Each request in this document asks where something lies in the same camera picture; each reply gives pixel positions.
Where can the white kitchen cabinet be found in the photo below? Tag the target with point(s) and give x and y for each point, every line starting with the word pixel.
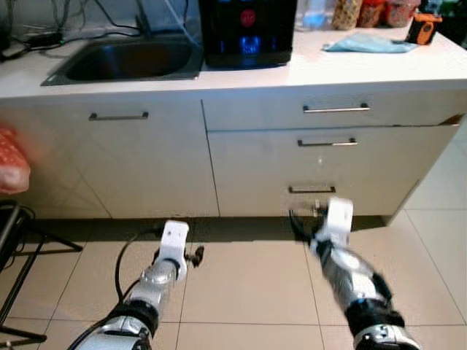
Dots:
pixel 146 168

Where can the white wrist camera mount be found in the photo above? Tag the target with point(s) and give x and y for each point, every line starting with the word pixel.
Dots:
pixel 339 219
pixel 174 240

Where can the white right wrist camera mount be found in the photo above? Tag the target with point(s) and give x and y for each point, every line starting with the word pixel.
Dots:
pixel 339 219

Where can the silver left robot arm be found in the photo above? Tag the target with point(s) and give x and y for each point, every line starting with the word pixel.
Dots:
pixel 157 281

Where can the black countertop appliance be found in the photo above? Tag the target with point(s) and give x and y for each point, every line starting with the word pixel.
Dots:
pixel 248 36

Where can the orange black device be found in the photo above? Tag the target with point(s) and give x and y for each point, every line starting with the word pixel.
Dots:
pixel 423 29

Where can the yellow snack jar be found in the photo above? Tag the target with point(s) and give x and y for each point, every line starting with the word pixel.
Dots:
pixel 348 13

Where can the red plastic bag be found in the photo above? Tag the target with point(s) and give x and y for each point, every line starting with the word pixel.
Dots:
pixel 13 164

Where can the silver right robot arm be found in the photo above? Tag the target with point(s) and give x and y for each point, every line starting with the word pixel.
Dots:
pixel 350 281

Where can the metal faucet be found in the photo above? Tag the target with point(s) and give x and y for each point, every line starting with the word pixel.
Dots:
pixel 143 25

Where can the red snack jar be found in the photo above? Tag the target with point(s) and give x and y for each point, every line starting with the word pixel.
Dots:
pixel 403 11
pixel 373 12

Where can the stainless steel sink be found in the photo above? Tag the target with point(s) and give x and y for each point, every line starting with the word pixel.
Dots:
pixel 124 62

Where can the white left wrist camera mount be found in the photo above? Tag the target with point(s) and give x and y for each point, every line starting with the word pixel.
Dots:
pixel 174 240

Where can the blue cloth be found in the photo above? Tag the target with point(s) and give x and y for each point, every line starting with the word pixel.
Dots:
pixel 365 44

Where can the clear plastic bottle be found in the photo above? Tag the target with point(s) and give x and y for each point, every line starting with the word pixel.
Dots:
pixel 315 13

